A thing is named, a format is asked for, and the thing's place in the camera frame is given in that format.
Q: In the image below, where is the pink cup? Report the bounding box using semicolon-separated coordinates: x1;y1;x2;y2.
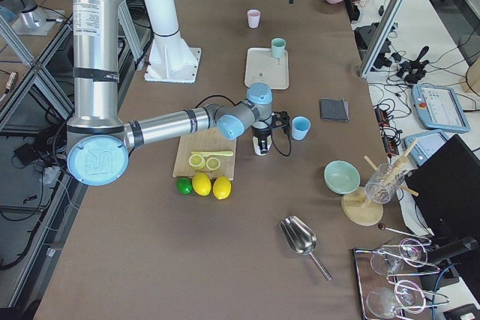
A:
247;9;261;28

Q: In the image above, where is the clear textured glass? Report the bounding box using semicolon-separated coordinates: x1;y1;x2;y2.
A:
364;163;404;204

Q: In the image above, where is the grey folded cloth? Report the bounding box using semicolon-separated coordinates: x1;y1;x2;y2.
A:
319;98;350;122

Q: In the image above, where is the cream rabbit tray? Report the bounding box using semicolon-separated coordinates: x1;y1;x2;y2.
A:
244;47;289;90

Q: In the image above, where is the blue teach pendant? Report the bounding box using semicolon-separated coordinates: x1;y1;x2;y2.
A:
412;84;471;133
403;130;449;166

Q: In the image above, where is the wooden cutting board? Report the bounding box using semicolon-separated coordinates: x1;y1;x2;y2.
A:
172;128;236;181

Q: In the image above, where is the wooden cup tree stand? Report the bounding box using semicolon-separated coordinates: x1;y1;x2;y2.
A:
341;140;419;226

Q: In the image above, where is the blue cup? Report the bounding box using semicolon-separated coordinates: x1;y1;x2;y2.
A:
292;116;311;141

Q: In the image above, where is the metal scoop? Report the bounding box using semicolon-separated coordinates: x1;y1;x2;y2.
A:
280;215;332;281

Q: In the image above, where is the aluminium frame post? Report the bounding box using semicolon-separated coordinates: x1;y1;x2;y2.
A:
358;0;405;80

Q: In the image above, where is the wine glass rack tray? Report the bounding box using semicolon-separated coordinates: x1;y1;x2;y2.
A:
352;237;449;319

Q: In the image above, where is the green cup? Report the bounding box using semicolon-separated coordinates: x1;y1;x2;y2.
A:
271;37;287;59

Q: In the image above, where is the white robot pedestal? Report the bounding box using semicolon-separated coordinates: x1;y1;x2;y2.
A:
144;0;201;84

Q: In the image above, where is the yellow plastic knife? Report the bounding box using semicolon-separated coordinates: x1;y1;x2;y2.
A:
191;151;234;157

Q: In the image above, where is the whole yellow lemon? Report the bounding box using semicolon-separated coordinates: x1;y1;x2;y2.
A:
213;176;232;200
191;172;212;196

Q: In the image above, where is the green lime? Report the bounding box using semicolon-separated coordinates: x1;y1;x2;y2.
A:
175;178;194;195

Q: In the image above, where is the green bowl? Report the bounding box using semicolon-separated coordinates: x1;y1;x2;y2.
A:
324;160;360;195

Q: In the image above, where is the cream cup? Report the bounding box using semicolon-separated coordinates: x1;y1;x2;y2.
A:
253;137;271;156

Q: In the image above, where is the black laptop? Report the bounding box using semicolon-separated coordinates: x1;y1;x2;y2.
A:
406;135;479;239

